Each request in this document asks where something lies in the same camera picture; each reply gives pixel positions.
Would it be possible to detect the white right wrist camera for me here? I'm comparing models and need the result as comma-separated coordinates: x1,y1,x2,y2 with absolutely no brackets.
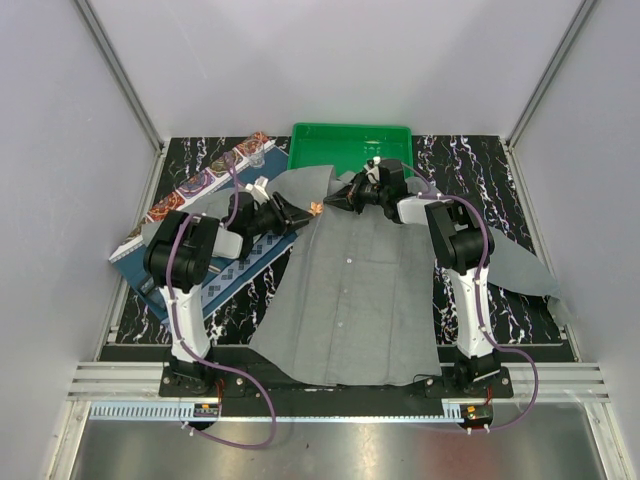
364,156,381,184

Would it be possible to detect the gold leaf brooch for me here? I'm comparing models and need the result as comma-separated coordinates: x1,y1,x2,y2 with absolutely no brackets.
309,202,323,216

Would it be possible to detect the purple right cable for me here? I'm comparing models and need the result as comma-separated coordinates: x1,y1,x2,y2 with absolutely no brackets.
374,158,539,433

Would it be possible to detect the right frame post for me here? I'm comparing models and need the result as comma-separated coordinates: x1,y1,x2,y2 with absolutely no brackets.
505,0,600,149

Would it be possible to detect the clear small glass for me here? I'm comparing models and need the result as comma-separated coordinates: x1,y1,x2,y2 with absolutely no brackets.
247,144,265,169

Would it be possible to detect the purple cable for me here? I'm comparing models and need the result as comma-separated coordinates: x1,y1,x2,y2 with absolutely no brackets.
164,149,277,447
374,158,539,433

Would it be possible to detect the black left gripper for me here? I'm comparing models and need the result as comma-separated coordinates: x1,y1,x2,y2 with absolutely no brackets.
247,191,313,237

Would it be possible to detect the green plastic tray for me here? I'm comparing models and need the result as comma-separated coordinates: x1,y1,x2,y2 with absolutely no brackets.
288,122,414,175

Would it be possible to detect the grey button shirt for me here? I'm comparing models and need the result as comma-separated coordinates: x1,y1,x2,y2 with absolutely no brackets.
140,163,574,387

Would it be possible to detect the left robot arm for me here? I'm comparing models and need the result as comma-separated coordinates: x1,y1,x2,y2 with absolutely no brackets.
143,192,314,396

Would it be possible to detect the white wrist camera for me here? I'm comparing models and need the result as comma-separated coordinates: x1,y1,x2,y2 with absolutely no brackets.
364,156,381,184
244,176,270,204

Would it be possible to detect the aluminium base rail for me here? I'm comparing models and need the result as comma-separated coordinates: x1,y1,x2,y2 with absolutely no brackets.
68,348,609,424

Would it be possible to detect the colourful patterned table runner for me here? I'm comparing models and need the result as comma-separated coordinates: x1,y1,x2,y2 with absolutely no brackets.
109,132,275,264

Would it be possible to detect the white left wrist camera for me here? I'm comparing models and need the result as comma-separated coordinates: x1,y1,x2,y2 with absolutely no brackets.
244,176,270,204

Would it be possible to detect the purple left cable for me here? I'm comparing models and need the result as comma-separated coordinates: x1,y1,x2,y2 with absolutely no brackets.
164,149,277,447

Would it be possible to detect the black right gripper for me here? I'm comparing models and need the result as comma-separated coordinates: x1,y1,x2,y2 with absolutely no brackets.
324,173,388,216

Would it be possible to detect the blue patterned placemat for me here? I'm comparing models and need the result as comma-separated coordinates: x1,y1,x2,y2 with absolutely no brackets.
112,147,296,325

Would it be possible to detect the frame post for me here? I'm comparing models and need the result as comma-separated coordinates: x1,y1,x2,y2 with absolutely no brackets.
505,0,600,149
71,0,164,153

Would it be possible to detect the left frame post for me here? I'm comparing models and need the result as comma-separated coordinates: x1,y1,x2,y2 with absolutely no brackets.
71,0,164,153

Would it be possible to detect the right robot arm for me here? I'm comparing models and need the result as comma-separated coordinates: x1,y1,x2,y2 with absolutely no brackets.
323,157,501,397

